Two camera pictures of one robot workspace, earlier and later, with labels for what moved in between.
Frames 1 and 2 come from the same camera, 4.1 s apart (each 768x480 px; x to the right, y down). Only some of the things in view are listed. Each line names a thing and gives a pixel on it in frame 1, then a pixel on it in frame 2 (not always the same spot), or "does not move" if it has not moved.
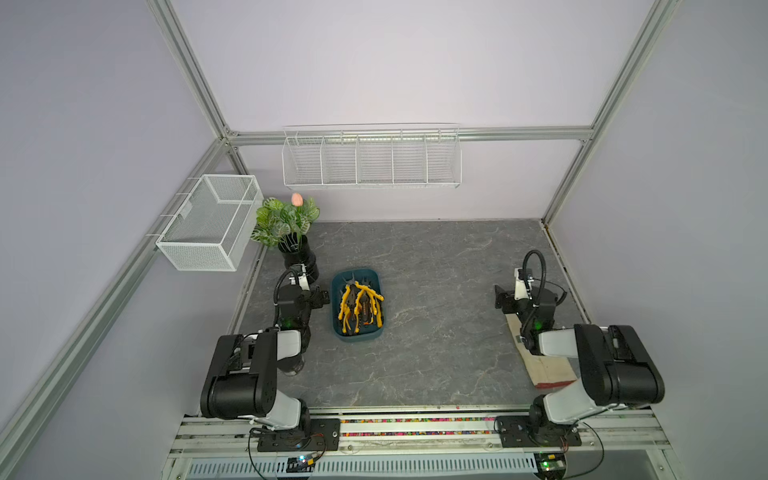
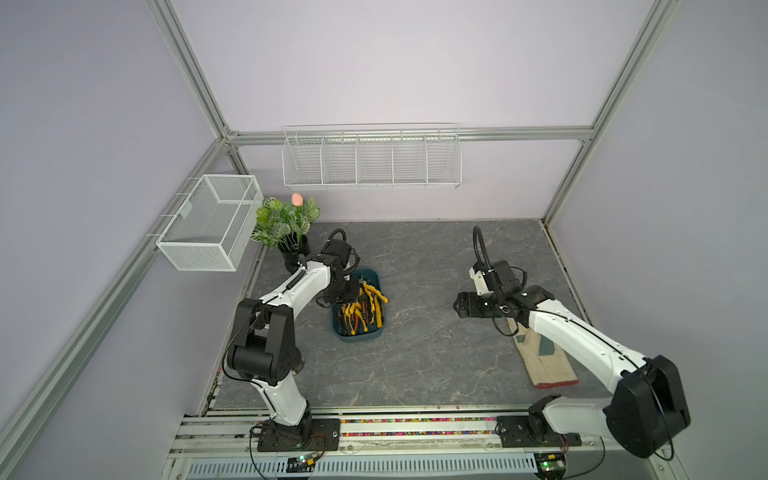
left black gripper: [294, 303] -> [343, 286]
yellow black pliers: [374, 299] does not move
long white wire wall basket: [373, 154] does not move
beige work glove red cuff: [549, 370] does not move
